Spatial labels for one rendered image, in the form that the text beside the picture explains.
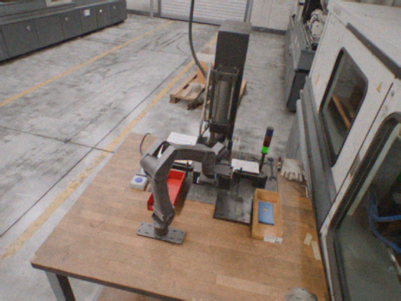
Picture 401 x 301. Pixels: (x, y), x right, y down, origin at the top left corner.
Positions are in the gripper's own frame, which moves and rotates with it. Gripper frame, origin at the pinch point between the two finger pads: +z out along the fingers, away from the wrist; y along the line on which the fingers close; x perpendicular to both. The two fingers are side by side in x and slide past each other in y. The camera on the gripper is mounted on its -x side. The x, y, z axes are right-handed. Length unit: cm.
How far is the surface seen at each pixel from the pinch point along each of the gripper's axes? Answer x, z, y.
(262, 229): -28.5, 0.7, -19.1
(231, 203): -13.2, 5.0, -8.6
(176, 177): 17.3, 10.8, 0.9
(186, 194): 9.5, 7.6, -8.0
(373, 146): -57, -40, 8
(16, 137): 239, 149, 58
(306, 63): -90, 170, 255
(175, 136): 29, 33, 36
